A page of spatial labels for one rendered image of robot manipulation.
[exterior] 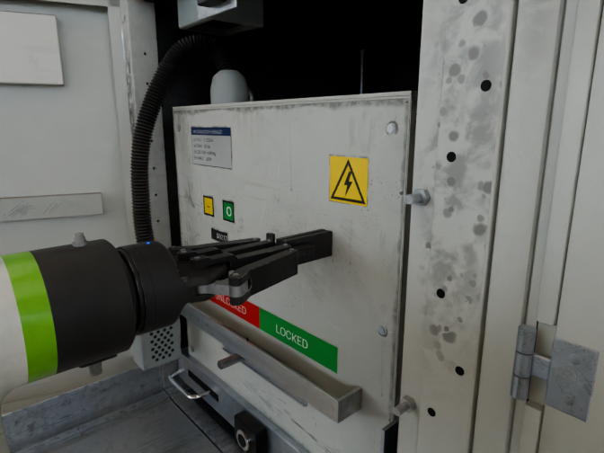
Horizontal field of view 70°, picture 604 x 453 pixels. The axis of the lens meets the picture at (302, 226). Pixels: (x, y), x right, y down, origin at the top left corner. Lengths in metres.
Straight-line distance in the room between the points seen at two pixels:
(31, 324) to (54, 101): 0.62
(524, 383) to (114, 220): 0.76
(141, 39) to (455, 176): 0.64
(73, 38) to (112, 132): 0.17
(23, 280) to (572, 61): 0.36
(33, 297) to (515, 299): 0.33
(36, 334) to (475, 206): 0.31
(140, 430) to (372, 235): 0.58
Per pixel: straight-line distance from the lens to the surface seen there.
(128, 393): 0.94
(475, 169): 0.34
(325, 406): 0.54
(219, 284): 0.37
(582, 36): 0.30
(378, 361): 0.51
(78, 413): 0.92
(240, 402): 0.77
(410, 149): 0.43
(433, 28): 0.37
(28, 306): 0.33
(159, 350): 0.82
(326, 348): 0.56
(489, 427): 0.40
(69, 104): 0.90
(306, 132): 0.52
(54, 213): 0.90
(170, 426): 0.87
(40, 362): 0.34
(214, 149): 0.69
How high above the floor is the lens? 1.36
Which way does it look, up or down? 13 degrees down
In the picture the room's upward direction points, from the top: straight up
